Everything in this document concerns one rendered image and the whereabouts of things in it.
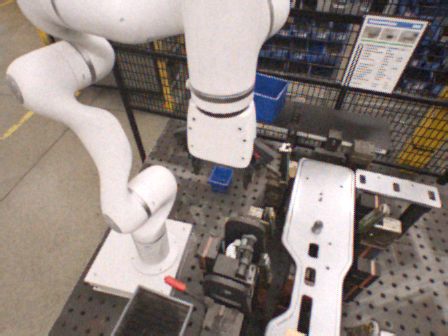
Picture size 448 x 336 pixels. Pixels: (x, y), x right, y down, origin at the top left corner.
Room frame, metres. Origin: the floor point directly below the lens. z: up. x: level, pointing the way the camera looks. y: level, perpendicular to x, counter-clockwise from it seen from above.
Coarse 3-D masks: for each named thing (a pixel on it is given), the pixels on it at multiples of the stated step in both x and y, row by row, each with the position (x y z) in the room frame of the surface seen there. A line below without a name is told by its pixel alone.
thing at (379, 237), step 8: (376, 224) 0.48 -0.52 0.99; (384, 224) 0.45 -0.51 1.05; (392, 224) 0.45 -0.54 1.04; (400, 224) 0.45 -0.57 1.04; (360, 232) 0.48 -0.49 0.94; (368, 232) 0.44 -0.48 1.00; (376, 232) 0.44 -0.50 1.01; (384, 232) 0.43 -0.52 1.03; (392, 232) 0.42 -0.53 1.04; (400, 232) 0.42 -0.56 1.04; (360, 240) 0.45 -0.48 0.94; (368, 240) 0.44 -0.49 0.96; (376, 240) 0.43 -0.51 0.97; (384, 240) 0.43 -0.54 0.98; (392, 240) 0.42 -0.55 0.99; (360, 248) 0.44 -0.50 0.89; (368, 248) 0.43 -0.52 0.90; (376, 248) 0.42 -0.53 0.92; (384, 248) 0.42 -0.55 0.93; (360, 256) 0.44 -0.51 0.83; (368, 256) 0.43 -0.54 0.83; (376, 256) 0.43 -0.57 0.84
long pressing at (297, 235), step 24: (312, 168) 0.73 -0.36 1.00; (336, 168) 0.73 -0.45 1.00; (312, 192) 0.61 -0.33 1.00; (336, 192) 0.61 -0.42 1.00; (288, 216) 0.50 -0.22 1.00; (312, 216) 0.51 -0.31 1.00; (336, 216) 0.51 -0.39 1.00; (288, 240) 0.42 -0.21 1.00; (312, 240) 0.42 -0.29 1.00; (336, 240) 0.42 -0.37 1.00; (312, 264) 0.34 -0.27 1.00; (336, 264) 0.34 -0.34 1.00; (312, 288) 0.27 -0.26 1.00; (336, 288) 0.27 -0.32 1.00; (288, 312) 0.20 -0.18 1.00; (312, 312) 0.20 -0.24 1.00; (336, 312) 0.20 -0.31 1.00
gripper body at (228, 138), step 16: (192, 112) 0.31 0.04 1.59; (208, 112) 0.29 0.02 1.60; (240, 112) 0.29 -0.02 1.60; (192, 128) 0.31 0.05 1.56; (208, 128) 0.30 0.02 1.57; (224, 128) 0.29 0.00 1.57; (240, 128) 0.28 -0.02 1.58; (192, 144) 0.31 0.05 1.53; (208, 144) 0.30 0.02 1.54; (224, 144) 0.29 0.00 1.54; (240, 144) 0.28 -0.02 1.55; (224, 160) 0.29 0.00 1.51; (240, 160) 0.28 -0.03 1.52
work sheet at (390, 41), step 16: (368, 16) 1.09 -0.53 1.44; (384, 16) 1.07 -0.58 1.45; (400, 16) 1.05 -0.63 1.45; (368, 32) 1.08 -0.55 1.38; (384, 32) 1.06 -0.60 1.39; (400, 32) 1.05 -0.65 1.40; (416, 32) 1.03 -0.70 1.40; (352, 48) 1.09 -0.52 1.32; (368, 48) 1.07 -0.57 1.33; (384, 48) 1.06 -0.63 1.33; (400, 48) 1.04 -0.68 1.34; (416, 48) 1.02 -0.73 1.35; (368, 64) 1.07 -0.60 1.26; (384, 64) 1.05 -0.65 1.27; (400, 64) 1.03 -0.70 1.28; (352, 80) 1.08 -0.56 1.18; (368, 80) 1.06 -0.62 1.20; (384, 80) 1.04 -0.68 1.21; (400, 80) 1.02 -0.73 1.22
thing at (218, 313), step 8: (216, 304) 0.20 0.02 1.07; (208, 312) 0.18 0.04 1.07; (216, 312) 0.18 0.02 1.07; (224, 312) 0.18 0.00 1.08; (232, 312) 0.18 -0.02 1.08; (208, 320) 0.17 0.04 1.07; (216, 320) 0.17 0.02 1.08; (224, 320) 0.17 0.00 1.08; (232, 320) 0.17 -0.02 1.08; (240, 320) 0.17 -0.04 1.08; (208, 328) 0.15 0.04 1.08; (216, 328) 0.15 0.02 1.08; (224, 328) 0.15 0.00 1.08; (232, 328) 0.15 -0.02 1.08; (240, 328) 0.16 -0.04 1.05
